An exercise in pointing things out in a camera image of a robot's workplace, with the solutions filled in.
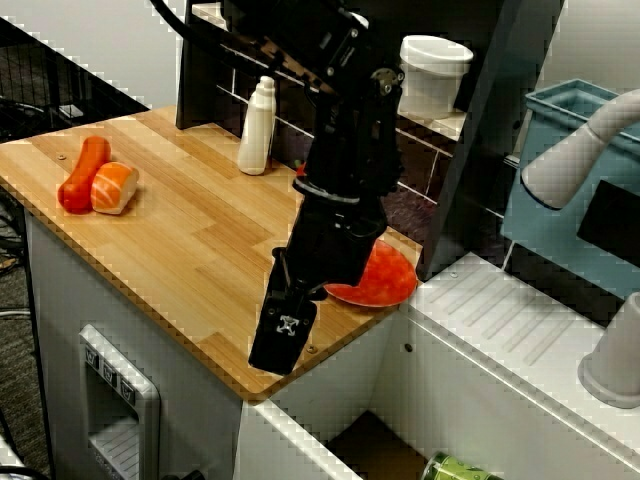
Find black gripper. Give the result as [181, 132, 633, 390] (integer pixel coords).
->
[247, 191, 389, 377]

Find green tin can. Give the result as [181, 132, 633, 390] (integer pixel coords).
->
[418, 450, 507, 480]

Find white toy kitchen cabinet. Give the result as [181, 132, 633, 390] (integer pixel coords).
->
[23, 207, 640, 480]

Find red round plate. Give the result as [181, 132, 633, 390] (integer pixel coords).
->
[323, 238, 419, 308]

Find grey dispenser panel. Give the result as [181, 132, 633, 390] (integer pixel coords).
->
[78, 323, 163, 480]

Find white plastic bottle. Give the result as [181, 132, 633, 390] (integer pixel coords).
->
[236, 75, 278, 177]

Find salmon sushi toy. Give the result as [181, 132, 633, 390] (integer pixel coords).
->
[90, 160, 141, 217]

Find dark shelf unit with tiles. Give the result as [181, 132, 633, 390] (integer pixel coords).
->
[174, 0, 567, 282]

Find orange toy sausage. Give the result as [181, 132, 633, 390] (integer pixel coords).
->
[57, 135, 113, 216]

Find teal plastic bin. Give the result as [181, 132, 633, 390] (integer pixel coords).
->
[500, 78, 640, 302]

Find clear jar white lid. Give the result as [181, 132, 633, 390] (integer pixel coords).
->
[398, 34, 475, 120]

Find grey toy faucet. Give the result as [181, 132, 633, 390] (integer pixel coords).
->
[520, 88, 640, 410]

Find black square panel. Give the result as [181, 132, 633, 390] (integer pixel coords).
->
[576, 178, 640, 262]

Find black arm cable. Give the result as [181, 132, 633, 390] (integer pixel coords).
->
[148, 0, 324, 97]

